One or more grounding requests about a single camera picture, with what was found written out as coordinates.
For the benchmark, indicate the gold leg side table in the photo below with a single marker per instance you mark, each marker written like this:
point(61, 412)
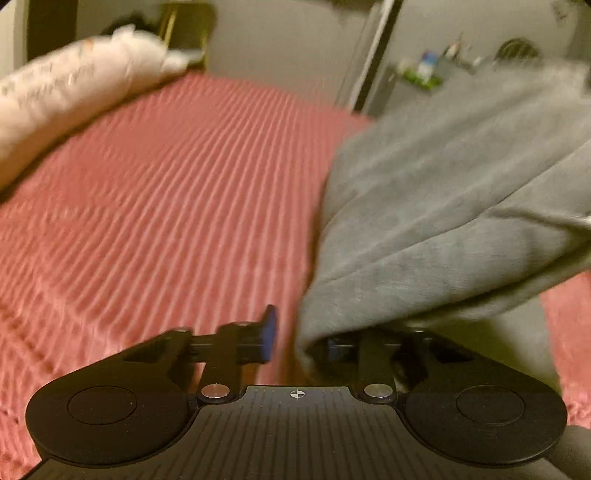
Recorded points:
point(187, 26)

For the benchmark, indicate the round vanity mirror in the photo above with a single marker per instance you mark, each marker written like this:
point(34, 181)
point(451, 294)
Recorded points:
point(518, 49)

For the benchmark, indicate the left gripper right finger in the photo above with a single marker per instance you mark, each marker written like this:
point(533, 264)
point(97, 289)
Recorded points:
point(381, 367)

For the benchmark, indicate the grey bedside cabinet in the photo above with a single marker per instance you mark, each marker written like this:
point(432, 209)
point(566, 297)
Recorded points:
point(392, 92)

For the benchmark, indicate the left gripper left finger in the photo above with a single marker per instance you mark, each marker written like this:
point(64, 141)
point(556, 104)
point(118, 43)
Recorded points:
point(225, 352)

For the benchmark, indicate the white plush pillow toy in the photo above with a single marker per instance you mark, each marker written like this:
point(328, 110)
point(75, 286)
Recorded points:
point(54, 94)

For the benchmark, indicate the grey sweatpants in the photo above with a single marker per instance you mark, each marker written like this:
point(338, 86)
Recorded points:
point(450, 213)

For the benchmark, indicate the blue white bottle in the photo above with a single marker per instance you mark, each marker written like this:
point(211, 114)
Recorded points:
point(427, 65)

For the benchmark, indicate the red ribbed bed blanket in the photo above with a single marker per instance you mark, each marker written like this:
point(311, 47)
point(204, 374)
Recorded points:
point(195, 206)

